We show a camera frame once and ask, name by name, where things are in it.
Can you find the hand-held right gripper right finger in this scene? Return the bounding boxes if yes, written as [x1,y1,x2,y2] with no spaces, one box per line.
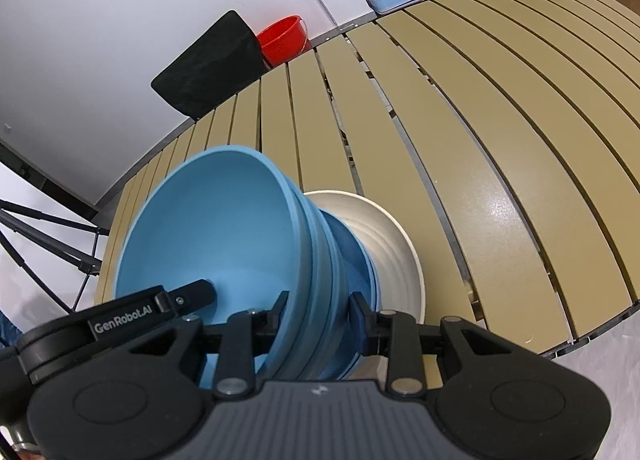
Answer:
[349,292,501,396]

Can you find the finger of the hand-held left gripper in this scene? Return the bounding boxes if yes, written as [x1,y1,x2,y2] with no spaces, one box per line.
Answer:
[155,279,217,317]

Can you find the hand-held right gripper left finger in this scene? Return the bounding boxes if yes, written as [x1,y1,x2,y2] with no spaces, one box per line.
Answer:
[127,290,292,398]

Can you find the cream white bowl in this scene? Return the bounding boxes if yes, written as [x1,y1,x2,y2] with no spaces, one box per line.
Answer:
[302,190,427,381]

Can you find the black tripod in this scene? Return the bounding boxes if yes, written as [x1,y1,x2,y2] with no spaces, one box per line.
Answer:
[0,199,111,313]

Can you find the black folding chair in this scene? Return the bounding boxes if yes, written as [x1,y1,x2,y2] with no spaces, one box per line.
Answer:
[151,10,265,120]

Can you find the red plastic bucket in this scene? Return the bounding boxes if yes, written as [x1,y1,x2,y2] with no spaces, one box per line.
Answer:
[256,16,311,67]

